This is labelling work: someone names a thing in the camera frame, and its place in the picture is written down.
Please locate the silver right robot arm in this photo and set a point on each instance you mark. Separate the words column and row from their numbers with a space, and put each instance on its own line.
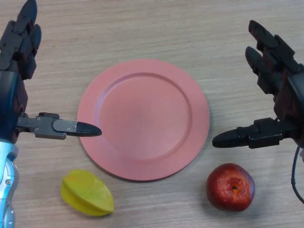
column 302, row 154

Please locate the red apple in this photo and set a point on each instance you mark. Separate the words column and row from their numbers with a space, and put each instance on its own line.
column 228, row 187

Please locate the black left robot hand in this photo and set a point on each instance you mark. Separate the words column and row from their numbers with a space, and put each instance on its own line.
column 12, row 95

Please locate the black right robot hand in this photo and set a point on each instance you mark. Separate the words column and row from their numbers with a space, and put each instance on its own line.
column 289, row 95

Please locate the pink round plate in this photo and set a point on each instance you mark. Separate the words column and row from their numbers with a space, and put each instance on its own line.
column 145, row 123

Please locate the yellow starfruit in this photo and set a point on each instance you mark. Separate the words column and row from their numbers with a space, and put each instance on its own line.
column 88, row 194

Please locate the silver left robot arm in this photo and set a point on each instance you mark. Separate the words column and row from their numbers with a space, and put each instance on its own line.
column 7, row 180

